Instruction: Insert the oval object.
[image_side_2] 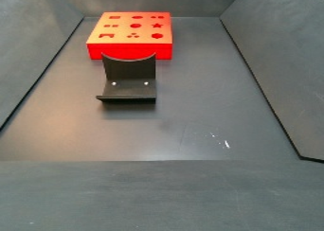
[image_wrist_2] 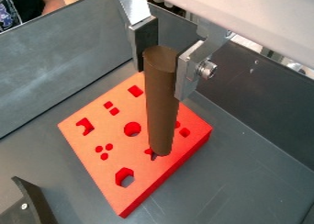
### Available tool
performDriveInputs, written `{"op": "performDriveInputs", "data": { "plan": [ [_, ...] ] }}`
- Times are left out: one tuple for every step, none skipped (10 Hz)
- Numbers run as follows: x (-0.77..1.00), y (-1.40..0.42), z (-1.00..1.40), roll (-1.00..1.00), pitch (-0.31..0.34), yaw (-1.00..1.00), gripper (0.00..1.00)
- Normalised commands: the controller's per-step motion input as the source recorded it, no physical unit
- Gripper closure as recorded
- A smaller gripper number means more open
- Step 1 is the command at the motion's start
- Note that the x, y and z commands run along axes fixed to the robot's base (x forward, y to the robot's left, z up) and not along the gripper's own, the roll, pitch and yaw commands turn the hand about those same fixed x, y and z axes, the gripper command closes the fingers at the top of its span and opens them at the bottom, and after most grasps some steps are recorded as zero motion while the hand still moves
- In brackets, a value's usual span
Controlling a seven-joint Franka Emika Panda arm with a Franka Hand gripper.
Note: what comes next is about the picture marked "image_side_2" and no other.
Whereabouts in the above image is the black curved peg holder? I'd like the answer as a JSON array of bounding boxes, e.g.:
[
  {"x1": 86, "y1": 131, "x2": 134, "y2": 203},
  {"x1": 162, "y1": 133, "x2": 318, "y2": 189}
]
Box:
[{"x1": 97, "y1": 54, "x2": 157, "y2": 102}]

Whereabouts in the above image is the red shape sorter block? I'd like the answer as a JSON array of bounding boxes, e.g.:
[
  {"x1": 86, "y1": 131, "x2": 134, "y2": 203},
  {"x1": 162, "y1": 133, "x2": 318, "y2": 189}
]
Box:
[{"x1": 86, "y1": 11, "x2": 174, "y2": 60}]

